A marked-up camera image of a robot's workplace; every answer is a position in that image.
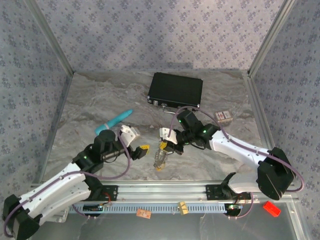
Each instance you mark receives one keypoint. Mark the black hard case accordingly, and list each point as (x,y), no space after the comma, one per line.
(175,90)

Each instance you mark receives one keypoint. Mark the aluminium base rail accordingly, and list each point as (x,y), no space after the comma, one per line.
(162,192)

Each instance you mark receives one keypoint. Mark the teal plastic tube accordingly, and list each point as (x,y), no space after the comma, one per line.
(115,121)

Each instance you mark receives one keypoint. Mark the orange paper tag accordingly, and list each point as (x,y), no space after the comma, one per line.
(143,213)

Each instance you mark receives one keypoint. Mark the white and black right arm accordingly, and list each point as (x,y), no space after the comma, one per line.
(237,150)

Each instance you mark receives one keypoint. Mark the small circuit board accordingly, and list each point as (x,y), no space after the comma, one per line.
(92,207)
(233,207)

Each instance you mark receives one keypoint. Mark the aluminium frame post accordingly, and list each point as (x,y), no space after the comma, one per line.
(270,37)
(51,35)

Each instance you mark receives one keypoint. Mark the silver metal bracket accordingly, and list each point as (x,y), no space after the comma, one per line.
(61,216)

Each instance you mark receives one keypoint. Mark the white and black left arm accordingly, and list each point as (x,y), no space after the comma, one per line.
(50,190)

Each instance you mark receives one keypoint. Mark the red plastic block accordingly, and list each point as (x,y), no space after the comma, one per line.
(271,208)

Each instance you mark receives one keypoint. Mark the aluminium side rail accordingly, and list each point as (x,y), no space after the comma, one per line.
(55,125)
(260,112)

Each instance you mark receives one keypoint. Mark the playing card box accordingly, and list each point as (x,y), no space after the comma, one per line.
(223,116)

